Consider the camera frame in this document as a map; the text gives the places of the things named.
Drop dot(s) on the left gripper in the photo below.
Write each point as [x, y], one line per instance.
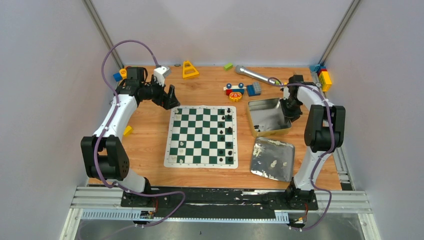
[161, 96]

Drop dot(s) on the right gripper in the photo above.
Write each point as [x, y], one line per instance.
[290, 115]

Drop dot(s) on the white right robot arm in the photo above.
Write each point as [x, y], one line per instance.
[324, 131]

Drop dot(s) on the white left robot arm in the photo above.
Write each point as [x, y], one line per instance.
[103, 153]

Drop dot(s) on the metal tin with black pieces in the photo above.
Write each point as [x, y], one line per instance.
[266, 118]

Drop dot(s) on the green white chess mat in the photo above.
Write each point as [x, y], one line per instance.
[197, 137]

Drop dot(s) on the colourful cylinder block row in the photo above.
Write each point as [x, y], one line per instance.
[121, 75]

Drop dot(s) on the grey blue brick stack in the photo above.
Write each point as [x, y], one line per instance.
[254, 89]

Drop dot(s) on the yellow red blue brick tower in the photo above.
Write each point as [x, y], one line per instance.
[324, 78]

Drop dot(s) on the small yellow block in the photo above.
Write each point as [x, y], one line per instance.
[128, 130]

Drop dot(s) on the metal tin lid tray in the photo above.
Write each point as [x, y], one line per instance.
[272, 159]

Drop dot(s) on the toy block car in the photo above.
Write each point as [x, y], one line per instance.
[234, 92]

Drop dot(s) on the silver microphone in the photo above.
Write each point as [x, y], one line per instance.
[241, 70]

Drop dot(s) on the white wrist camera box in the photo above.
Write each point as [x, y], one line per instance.
[160, 73]

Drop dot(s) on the yellow triangular frame block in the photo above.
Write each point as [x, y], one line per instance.
[189, 70]

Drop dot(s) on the green block near wall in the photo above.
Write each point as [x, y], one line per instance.
[228, 66]

